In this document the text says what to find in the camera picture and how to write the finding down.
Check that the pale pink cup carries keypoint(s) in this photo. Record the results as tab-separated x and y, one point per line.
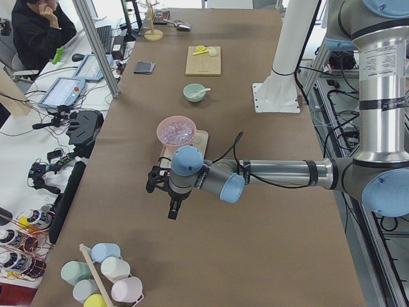
128	290

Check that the grey folded cloth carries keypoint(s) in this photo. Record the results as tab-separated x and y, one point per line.
144	67

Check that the metal ice scoop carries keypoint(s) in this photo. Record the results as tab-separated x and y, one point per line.
179	25

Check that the mint white cup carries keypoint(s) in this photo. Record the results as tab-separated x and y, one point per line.
115	269

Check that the wooden mug tree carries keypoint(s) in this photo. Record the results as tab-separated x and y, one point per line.
149	32

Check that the yellow plastic knife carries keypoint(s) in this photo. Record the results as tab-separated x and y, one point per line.
200	52

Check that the seated person in black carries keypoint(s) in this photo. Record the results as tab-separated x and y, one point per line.
40	28

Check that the cream serving tray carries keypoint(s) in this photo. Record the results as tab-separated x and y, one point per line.
200	142

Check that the wooden rack handle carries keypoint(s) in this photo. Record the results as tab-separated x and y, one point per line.
84	250

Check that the pile of ice cubes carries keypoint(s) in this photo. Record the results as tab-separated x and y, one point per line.
176	133

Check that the light blue cup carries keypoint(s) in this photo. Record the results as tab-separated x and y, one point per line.
101	251

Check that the pink bowl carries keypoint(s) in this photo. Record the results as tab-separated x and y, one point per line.
172	119

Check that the far teach pendant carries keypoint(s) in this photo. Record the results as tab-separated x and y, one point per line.
89	69

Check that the wooden cutting board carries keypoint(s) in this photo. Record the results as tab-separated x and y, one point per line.
203	64

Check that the near teach pendant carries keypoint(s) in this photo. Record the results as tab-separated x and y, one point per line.
63	92

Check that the aluminium frame post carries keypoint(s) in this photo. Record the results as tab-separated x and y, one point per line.
85	17

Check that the white ceramic spoon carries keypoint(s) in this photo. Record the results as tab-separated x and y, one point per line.
198	93

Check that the yellow cup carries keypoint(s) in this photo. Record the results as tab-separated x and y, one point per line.
95	300

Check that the copper wire bottle basket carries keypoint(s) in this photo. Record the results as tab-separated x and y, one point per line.
25	244

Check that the grey blue cup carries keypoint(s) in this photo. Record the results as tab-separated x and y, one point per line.
83	289

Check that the computer mouse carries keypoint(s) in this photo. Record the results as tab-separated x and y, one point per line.
77	57

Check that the teach pendant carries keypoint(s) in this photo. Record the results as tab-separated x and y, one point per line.
89	69
63	92

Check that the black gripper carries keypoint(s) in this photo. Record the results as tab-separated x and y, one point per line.
176	197

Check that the black keyboard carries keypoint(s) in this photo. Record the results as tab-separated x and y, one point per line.
105	36

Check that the green cup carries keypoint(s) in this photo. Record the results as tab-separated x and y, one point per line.
73	272

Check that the white wire cup rack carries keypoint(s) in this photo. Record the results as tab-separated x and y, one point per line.
125	287

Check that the mint green bowl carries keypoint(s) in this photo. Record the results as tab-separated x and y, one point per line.
190	92

